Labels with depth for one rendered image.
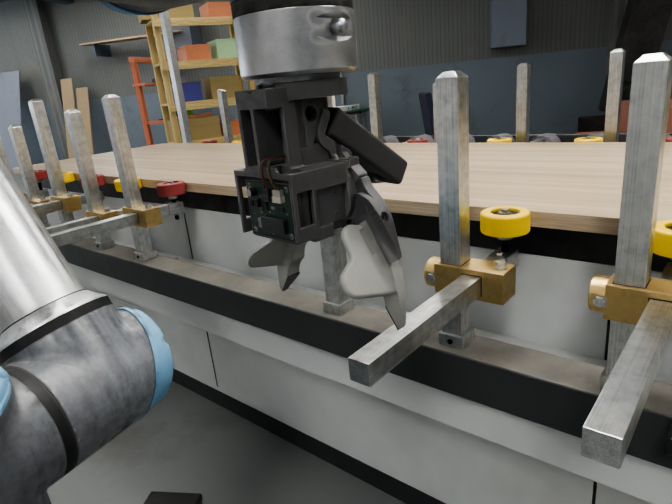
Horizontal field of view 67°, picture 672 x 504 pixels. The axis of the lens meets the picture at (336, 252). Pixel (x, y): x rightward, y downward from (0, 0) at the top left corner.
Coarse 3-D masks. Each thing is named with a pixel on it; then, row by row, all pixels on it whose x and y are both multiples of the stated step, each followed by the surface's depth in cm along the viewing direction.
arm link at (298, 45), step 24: (240, 24) 35; (264, 24) 34; (288, 24) 34; (312, 24) 34; (336, 24) 34; (240, 48) 36; (264, 48) 35; (288, 48) 34; (312, 48) 34; (336, 48) 35; (240, 72) 38; (264, 72) 35; (288, 72) 35; (312, 72) 35; (336, 72) 38
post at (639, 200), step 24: (648, 72) 56; (648, 96) 57; (648, 120) 57; (648, 144) 58; (624, 168) 60; (648, 168) 59; (624, 192) 61; (648, 192) 59; (624, 216) 62; (648, 216) 60; (624, 240) 63; (648, 240) 61; (624, 264) 64; (648, 264) 63; (624, 336) 66
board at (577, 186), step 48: (192, 144) 269; (240, 144) 244; (432, 144) 178; (480, 144) 167; (528, 144) 157; (576, 144) 148; (624, 144) 140; (384, 192) 110; (432, 192) 106; (480, 192) 102; (528, 192) 98; (576, 192) 94
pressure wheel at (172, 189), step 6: (174, 180) 150; (180, 180) 149; (156, 186) 145; (162, 186) 143; (168, 186) 143; (174, 186) 144; (180, 186) 145; (162, 192) 144; (168, 192) 144; (174, 192) 144; (180, 192) 145; (174, 198) 147
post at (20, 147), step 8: (8, 128) 183; (16, 128) 182; (16, 136) 183; (16, 144) 183; (24, 144) 185; (16, 152) 185; (24, 152) 185; (24, 160) 186; (24, 168) 186; (32, 168) 188; (24, 176) 187; (32, 176) 189; (24, 184) 190; (32, 184) 189; (32, 192) 189; (40, 216) 193; (48, 224) 195
